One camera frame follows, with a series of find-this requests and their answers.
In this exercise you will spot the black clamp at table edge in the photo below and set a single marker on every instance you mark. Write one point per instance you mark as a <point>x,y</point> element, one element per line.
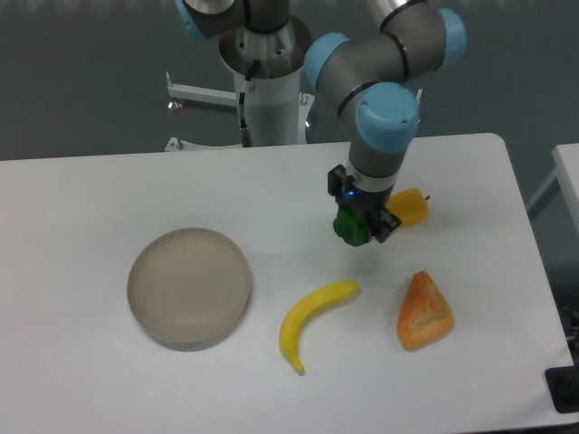
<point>562,384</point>

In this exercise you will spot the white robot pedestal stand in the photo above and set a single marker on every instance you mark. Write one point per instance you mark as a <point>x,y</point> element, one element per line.
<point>266,48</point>

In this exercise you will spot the yellow bell pepper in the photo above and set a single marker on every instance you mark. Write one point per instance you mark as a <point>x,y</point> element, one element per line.
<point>410,206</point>

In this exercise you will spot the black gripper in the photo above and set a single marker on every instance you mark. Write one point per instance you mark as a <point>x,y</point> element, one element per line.
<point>381,222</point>

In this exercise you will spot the green bell pepper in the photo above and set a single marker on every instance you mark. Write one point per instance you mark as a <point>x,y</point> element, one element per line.
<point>352,225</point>

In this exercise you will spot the white side table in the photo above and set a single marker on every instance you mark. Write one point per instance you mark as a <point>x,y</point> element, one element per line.
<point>563,179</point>

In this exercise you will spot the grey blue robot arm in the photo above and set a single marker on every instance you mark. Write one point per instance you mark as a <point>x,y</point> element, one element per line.
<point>374,162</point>

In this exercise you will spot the beige round plate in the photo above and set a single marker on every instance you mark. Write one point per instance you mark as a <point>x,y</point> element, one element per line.
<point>188,288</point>

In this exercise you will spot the orange triangular pastry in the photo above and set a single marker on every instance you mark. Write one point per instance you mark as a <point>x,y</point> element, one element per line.
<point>425,315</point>

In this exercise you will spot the yellow banana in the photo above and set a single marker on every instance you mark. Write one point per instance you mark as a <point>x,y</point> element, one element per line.
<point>314,303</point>

